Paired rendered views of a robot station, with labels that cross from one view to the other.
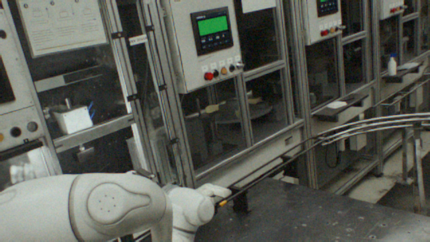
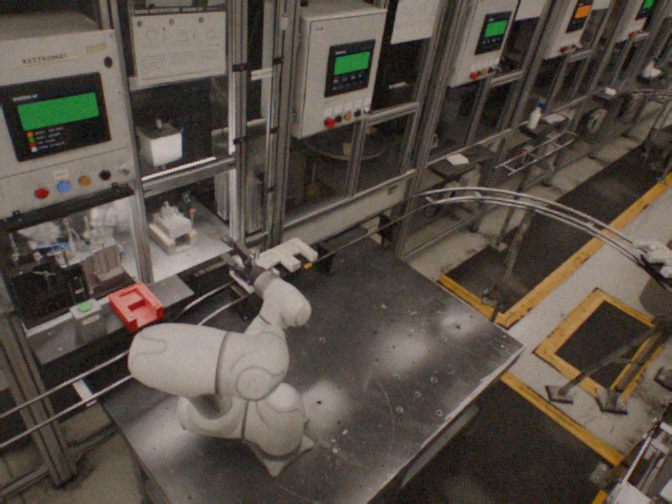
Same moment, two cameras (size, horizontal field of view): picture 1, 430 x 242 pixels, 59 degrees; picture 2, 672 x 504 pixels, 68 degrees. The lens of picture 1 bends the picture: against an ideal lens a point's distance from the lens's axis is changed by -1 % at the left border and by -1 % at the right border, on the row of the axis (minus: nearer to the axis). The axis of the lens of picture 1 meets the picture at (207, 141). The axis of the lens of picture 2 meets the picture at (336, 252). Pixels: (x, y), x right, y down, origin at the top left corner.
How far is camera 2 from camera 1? 0.59 m
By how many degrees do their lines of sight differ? 21
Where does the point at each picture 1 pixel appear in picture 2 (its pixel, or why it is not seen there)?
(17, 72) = (118, 109)
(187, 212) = (285, 315)
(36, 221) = (185, 378)
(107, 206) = (254, 388)
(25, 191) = (175, 348)
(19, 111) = (113, 152)
